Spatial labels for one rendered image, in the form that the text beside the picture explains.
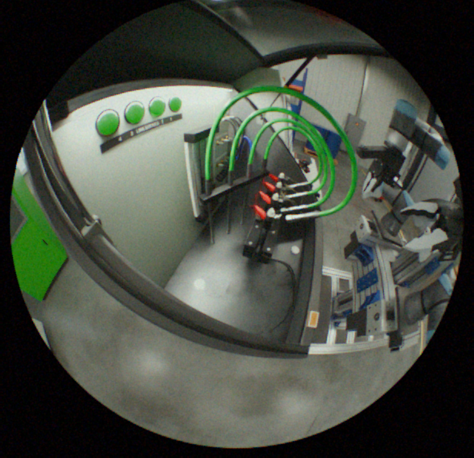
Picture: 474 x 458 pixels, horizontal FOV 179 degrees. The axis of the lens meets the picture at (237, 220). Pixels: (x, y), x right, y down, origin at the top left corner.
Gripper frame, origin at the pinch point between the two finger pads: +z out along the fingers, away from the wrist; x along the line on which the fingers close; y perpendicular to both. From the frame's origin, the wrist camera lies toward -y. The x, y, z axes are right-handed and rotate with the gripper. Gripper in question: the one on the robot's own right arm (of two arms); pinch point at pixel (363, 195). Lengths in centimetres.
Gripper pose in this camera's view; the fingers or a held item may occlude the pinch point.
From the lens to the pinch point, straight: 55.3
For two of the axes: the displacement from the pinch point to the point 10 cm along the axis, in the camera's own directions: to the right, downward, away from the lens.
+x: 3.6, -6.7, 6.5
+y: 9.3, 3.1, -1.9
